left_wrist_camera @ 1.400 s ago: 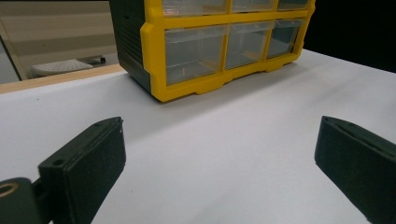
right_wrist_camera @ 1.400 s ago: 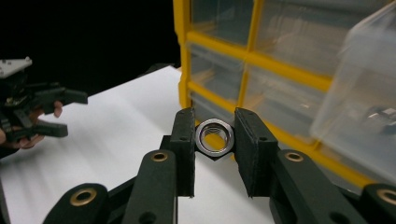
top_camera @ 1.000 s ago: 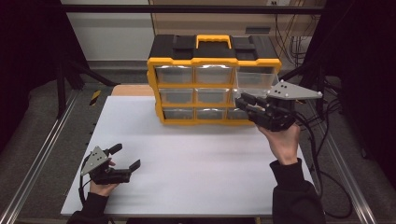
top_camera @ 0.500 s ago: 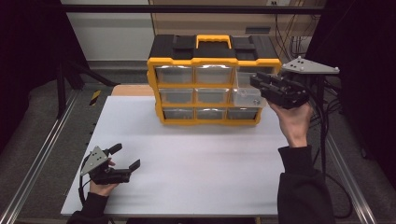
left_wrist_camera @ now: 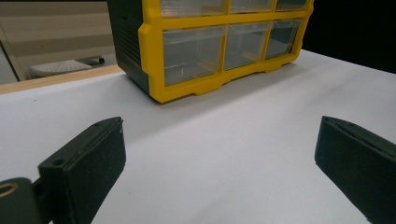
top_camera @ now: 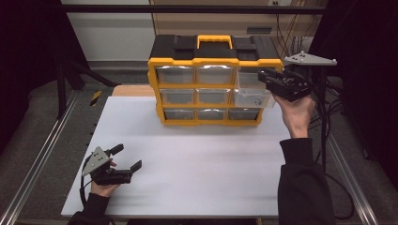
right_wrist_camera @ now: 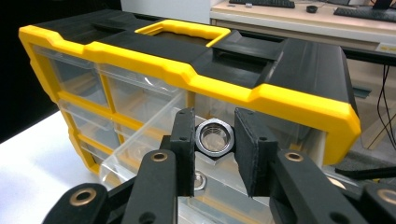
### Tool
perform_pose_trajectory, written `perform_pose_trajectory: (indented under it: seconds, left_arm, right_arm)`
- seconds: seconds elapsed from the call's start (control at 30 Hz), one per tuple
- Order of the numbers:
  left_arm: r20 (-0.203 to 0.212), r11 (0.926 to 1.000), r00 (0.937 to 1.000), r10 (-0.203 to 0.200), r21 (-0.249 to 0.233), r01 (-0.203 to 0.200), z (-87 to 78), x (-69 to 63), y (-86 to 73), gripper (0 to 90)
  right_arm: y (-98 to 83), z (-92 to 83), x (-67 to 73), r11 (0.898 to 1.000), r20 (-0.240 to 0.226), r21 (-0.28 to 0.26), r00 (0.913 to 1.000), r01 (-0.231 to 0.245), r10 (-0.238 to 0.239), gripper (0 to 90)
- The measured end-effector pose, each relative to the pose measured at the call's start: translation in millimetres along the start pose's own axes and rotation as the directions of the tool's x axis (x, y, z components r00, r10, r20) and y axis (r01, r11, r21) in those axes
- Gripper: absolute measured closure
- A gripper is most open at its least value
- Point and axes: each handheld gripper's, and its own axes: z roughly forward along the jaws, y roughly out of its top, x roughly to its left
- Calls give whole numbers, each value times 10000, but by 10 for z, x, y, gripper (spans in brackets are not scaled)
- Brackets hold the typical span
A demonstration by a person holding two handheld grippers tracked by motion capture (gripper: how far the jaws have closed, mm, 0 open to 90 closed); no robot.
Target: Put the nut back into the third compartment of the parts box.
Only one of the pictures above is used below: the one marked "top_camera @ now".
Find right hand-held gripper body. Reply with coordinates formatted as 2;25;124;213
266;50;338;103

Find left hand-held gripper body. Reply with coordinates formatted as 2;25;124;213
81;145;133;186

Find clear plastic drawer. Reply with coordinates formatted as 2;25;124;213
233;70;280;110

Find person's right hand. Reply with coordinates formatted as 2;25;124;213
272;93;316;139

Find person's left hand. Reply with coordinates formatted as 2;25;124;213
90;158;122;198

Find grey rectangular label plate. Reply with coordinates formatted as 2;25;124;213
246;26;273;36

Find yellow black tape marker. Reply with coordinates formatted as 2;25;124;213
89;90;103;107

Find yellow black organizer cabinet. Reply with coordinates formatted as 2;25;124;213
146;34;284;127

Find light wooden board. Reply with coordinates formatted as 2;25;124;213
111;84;157;98

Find black curtain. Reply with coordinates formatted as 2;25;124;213
0;0;92;154
308;0;398;182

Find beige wooden cabinet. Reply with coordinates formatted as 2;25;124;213
151;0;323;38

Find group of closed clear drawers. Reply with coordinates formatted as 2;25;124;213
155;65;261;121

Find black horizontal crossbar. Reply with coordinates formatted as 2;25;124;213
60;3;329;15

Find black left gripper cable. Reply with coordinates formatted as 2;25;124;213
79;172;94;208

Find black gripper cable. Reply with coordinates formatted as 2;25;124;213
79;172;94;208
308;67;356;220

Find bundle of hanging black cables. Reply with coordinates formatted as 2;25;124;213
275;12;323;60

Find black cables on floor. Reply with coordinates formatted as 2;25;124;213
308;79;345;161

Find aluminium frame rail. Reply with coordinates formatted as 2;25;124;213
325;134;381;225
0;92;81;225

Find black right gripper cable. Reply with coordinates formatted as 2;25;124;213
308;67;356;220

